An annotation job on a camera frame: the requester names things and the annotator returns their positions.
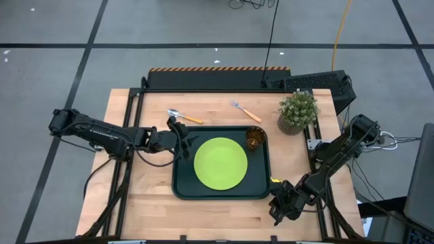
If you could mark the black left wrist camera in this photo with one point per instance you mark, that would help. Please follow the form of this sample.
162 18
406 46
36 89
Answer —
162 140

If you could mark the black perforated computer case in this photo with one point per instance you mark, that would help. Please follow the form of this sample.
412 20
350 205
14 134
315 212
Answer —
315 81

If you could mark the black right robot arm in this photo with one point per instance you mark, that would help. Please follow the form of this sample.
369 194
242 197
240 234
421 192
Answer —
335 159

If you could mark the black table edge clamp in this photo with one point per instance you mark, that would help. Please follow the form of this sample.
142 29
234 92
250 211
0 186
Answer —
183 238
274 239

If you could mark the black aluminium table frame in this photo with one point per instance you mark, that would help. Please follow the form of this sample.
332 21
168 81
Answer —
220 90

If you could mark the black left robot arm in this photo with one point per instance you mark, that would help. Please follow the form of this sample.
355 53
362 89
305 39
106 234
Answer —
101 133

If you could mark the yellow label tag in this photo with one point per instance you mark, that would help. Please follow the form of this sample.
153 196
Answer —
276 180

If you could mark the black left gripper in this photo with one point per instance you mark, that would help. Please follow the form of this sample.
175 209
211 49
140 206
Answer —
179 142

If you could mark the small plant in striped pot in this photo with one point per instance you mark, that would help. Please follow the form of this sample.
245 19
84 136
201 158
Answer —
298 108

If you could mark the lime green round plate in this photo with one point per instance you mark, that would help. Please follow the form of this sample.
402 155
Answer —
220 163

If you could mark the black box with hazard stripe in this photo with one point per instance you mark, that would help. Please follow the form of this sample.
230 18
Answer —
210 79

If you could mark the amber faceted glass cup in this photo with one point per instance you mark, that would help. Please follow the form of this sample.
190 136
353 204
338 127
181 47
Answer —
255 137

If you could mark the dark green plastic tray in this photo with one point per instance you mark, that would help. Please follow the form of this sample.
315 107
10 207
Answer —
183 183

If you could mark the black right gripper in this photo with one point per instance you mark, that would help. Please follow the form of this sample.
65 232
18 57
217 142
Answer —
284 198

